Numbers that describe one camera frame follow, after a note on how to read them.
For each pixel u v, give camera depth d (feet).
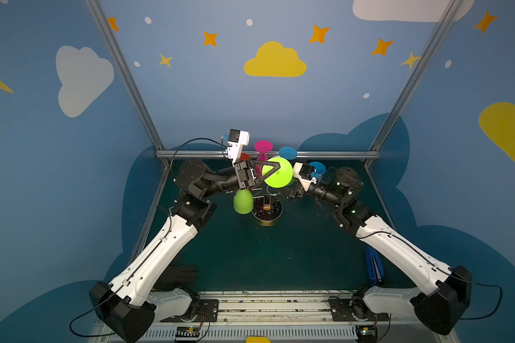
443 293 1.26
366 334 2.40
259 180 1.66
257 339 2.27
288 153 2.76
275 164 1.66
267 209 3.31
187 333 2.40
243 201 2.64
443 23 2.38
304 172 1.65
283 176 1.64
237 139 1.62
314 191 1.85
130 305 1.22
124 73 2.73
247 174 1.61
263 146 2.83
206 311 2.42
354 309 2.21
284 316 2.41
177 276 2.63
